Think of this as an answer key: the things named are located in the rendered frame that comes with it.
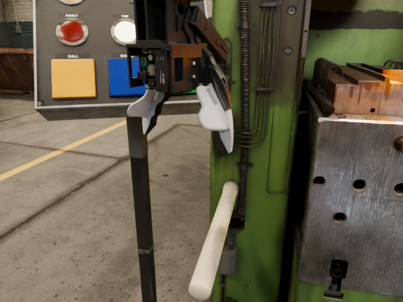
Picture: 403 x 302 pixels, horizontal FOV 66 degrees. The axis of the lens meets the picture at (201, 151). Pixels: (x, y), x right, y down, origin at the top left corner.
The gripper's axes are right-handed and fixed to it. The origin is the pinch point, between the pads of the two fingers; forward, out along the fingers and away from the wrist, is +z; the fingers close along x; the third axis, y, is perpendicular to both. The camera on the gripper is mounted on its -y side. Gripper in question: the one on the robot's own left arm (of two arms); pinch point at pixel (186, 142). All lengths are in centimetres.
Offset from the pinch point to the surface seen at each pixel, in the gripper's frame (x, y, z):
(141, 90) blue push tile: -16.5, -8.2, -5.1
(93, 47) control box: -26.3, -5.9, -12.8
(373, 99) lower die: 19.1, -44.1, -1.6
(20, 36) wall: -861, -426, -18
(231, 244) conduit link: -14, -43, 50
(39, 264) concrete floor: -114, -26, 93
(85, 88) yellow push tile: -23.8, -1.2, -5.7
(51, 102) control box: -27.8, 3.4, -3.5
